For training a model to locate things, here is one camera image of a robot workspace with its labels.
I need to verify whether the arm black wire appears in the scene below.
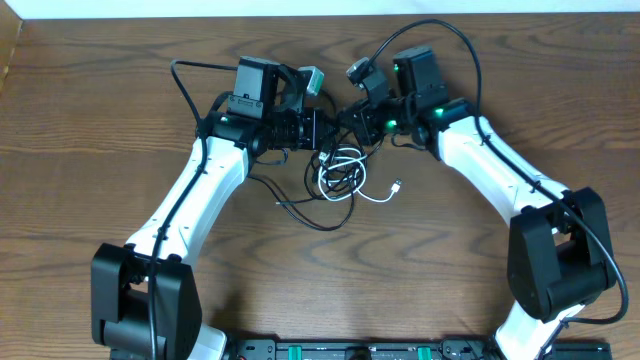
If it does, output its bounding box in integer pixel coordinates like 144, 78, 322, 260
147, 59, 240, 360
367, 18, 630, 360

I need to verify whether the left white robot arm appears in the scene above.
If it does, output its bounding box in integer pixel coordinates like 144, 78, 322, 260
91, 56, 328, 359

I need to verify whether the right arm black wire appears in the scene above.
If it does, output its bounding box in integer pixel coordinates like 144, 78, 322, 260
367, 18, 630, 360

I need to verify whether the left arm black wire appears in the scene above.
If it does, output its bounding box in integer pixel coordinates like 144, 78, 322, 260
147, 59, 240, 360

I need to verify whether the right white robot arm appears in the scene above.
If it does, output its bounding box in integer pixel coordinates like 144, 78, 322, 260
338, 46, 619, 359

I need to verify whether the white USB cable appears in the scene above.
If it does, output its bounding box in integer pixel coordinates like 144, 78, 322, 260
317, 144, 404, 205

